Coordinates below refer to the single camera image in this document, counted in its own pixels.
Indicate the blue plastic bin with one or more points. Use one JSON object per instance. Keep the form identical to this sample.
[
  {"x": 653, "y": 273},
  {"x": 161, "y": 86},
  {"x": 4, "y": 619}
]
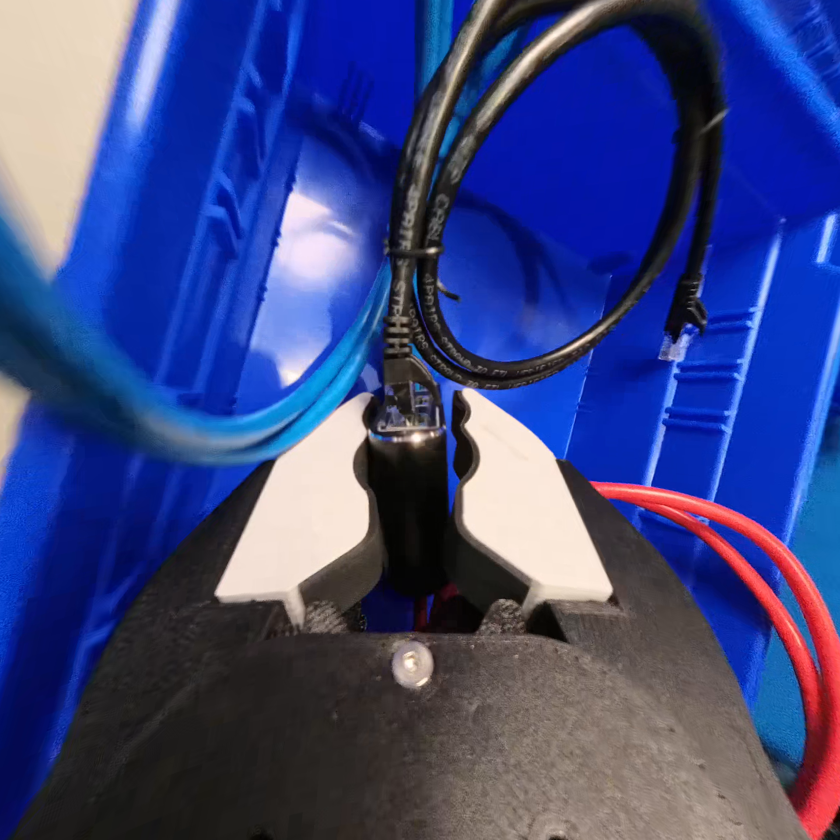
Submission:
[{"x": 558, "y": 164}]

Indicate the black ethernet port box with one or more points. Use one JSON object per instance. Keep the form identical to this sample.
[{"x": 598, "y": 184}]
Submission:
[{"x": 407, "y": 512}]

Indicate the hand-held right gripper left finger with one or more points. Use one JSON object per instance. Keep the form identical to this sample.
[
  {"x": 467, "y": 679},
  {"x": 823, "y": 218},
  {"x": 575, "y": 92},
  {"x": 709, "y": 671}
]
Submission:
[{"x": 308, "y": 518}]

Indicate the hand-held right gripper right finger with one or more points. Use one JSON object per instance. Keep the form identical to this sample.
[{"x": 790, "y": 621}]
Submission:
[{"x": 531, "y": 518}]

